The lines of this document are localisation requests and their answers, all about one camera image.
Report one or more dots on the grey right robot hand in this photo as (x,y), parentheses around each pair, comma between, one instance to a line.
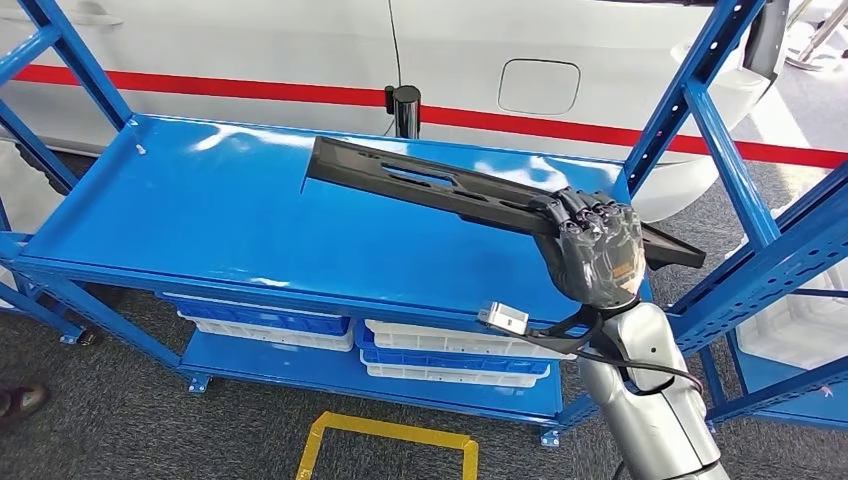
(596,265)

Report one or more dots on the black plastic panel part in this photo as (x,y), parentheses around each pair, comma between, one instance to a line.
(358,166)

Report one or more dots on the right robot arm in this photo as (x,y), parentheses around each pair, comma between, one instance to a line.
(649,411)

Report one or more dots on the blue metal shelf rack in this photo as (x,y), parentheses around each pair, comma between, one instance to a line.
(199,212)
(40,314)
(782,391)

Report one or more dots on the blue plastic crate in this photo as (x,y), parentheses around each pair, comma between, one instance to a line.
(450,363)
(265,322)

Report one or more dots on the yellow floor tape square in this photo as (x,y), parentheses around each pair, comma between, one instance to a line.
(391,428)

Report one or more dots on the white car with red stripe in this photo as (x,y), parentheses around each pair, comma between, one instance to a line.
(265,40)

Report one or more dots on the person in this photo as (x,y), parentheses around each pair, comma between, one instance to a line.
(26,401)

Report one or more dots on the black chrome barrier post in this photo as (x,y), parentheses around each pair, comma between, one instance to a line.
(405,112)

